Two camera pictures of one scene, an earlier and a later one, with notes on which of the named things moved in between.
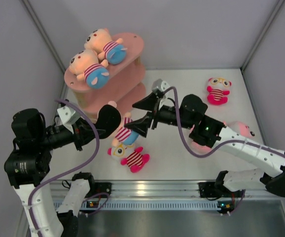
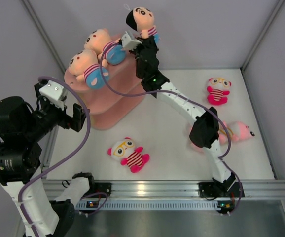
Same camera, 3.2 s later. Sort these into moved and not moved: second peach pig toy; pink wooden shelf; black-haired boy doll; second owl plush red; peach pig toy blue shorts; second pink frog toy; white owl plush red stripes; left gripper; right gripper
Moved: left gripper; black-haired boy doll; right gripper
Not moved: second pink frog toy; white owl plush red stripes; second owl plush red; peach pig toy blue shorts; second peach pig toy; pink wooden shelf
